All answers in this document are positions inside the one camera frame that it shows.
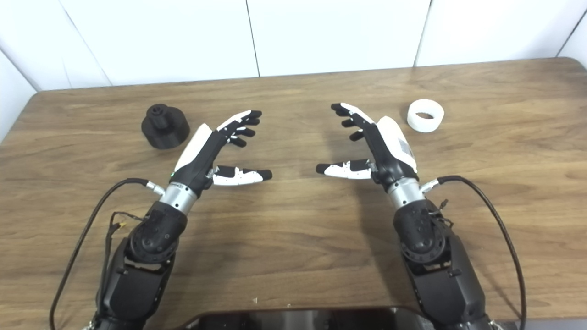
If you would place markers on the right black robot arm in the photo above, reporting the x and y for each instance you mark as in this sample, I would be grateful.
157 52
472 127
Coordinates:
442 275

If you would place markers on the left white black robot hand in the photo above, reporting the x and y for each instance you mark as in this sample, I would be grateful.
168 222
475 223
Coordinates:
199 153

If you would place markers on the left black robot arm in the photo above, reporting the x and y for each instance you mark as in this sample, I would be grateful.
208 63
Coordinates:
137 275

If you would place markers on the black robot torso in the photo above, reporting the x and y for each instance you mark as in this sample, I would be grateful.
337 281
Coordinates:
298 320

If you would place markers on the round black stepped part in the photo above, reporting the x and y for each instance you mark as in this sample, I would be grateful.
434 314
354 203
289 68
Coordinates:
165 130

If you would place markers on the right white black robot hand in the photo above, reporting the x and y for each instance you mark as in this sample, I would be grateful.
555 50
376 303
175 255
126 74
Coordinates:
390 151

